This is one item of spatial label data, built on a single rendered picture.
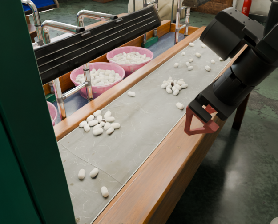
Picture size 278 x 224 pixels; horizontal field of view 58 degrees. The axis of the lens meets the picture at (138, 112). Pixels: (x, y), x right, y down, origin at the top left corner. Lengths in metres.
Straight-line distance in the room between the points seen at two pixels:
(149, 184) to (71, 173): 0.24
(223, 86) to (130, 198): 0.38
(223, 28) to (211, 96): 0.12
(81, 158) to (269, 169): 1.46
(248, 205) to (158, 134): 0.97
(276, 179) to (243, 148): 0.32
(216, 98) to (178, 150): 0.37
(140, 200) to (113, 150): 0.23
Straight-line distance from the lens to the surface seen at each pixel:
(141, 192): 0.70
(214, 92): 0.48
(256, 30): 0.44
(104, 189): 0.72
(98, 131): 0.89
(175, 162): 0.77
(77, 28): 0.72
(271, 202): 1.80
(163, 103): 1.06
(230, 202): 1.70
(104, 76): 1.30
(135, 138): 0.88
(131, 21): 0.87
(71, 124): 0.93
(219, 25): 0.44
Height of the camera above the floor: 1.32
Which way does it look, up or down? 35 degrees down
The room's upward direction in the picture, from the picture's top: straight up
